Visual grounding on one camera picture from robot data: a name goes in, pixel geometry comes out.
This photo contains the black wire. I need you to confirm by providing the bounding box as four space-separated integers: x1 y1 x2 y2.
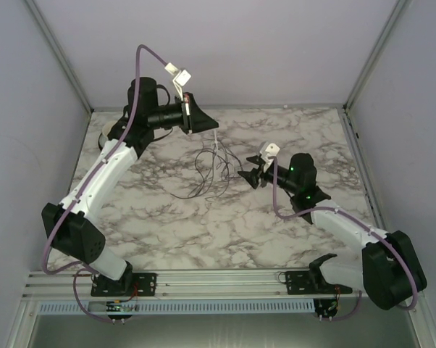
170 150 233 200

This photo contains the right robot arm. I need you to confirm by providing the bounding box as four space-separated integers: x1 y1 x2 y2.
238 153 427 311

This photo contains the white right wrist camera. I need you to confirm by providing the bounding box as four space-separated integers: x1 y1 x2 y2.
259 141 280 173

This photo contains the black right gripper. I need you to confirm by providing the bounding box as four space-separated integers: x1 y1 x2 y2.
238 154 299 194

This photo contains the aluminium front rail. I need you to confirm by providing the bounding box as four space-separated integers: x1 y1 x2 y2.
20 268 367 300

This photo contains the aluminium back rail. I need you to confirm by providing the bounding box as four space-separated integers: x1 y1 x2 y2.
91 103 345 112

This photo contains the aluminium rail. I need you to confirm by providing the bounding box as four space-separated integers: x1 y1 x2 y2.
20 268 367 300
91 103 345 112

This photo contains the aluminium frame post right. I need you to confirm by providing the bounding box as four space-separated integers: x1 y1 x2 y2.
343 0 411 113

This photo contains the grey slotted cable duct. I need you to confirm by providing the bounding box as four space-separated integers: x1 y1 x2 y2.
38 299 315 316

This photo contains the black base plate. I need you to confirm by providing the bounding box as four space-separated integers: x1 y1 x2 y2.
91 272 157 297
283 270 353 295

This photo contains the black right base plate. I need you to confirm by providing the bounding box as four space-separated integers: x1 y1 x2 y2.
283 270 353 295

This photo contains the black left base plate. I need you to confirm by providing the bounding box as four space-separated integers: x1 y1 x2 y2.
91 272 157 297

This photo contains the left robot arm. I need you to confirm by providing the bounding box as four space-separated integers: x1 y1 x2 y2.
41 77 219 292

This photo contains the brown rimmed white plate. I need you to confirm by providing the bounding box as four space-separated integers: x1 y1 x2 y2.
98 133 108 151

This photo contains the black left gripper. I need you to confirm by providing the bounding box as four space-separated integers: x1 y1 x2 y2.
147 91 219 134

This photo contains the pale yellow mug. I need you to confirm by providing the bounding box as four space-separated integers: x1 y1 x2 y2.
101 120 117 140

